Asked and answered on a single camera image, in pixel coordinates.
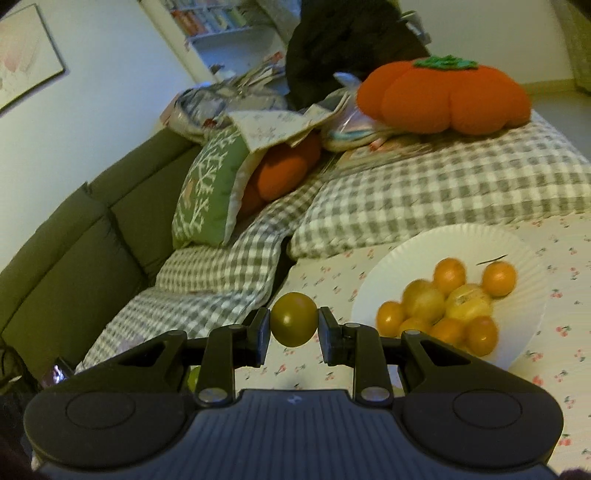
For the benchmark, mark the green patterned pillow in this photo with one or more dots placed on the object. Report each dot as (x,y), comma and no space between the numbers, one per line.
(207,194)

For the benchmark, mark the white paper plate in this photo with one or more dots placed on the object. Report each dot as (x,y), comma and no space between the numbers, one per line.
(406,258)

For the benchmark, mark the small tomato-shaped plush cushion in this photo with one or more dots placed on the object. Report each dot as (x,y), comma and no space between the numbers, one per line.
(281,170)

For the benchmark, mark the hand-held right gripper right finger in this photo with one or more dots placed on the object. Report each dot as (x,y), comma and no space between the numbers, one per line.
(325,337)

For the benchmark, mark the black bag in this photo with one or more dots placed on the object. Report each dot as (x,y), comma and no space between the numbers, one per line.
(341,46)

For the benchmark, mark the beige floral cloth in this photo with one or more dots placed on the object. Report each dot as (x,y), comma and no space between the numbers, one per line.
(272,127)

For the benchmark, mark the thin dark stem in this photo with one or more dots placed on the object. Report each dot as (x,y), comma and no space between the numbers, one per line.
(491,260)

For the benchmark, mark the large tomato-shaped plush cushion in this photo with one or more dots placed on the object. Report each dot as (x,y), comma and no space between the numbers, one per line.
(438,101)

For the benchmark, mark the white floral bed sheet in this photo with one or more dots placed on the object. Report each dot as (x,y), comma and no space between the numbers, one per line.
(572,332)

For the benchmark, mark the olive green sofa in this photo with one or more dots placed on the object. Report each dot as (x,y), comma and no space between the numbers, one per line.
(69,258)

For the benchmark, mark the pile of orange tomatoes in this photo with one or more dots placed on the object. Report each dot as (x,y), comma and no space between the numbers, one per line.
(482,334)

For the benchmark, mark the framed wall picture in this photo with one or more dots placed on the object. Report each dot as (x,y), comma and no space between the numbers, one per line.
(23,55)

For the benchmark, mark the pile of plastic bags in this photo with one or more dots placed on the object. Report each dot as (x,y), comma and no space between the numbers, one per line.
(203,106)

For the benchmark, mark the white bookshelf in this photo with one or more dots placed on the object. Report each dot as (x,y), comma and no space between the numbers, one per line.
(207,18)

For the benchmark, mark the clear plastic bag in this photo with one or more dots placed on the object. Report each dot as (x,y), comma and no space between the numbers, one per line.
(355,129)

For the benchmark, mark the pale patterned curtain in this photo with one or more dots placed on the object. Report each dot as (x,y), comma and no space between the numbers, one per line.
(581,46)

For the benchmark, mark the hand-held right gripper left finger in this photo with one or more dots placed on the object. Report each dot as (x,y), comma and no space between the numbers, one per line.
(263,333)

